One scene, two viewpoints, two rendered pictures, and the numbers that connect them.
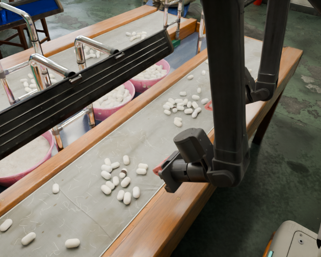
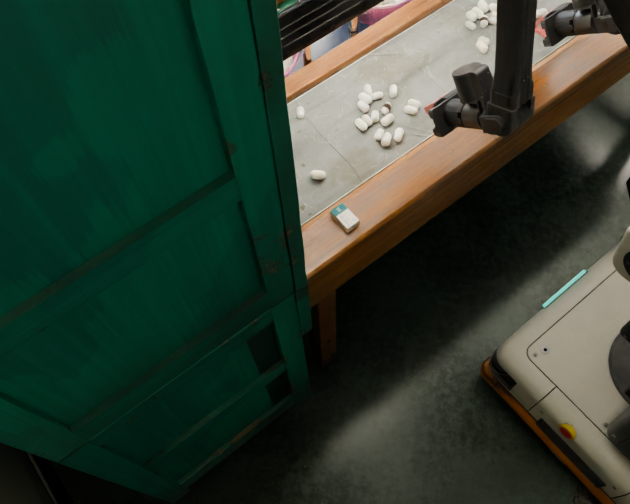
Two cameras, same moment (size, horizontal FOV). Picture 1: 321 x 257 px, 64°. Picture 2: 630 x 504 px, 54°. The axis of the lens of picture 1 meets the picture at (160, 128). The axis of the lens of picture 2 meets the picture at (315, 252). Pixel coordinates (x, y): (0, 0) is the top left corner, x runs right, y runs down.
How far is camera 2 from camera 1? 0.69 m
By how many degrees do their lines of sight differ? 24
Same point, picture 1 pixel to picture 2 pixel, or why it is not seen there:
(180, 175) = (453, 116)
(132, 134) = (408, 55)
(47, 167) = (291, 84)
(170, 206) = (438, 158)
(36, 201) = not seen: hidden behind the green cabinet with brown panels
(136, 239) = (389, 185)
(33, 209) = not seen: hidden behind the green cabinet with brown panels
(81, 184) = (330, 113)
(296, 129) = not seen: outside the picture
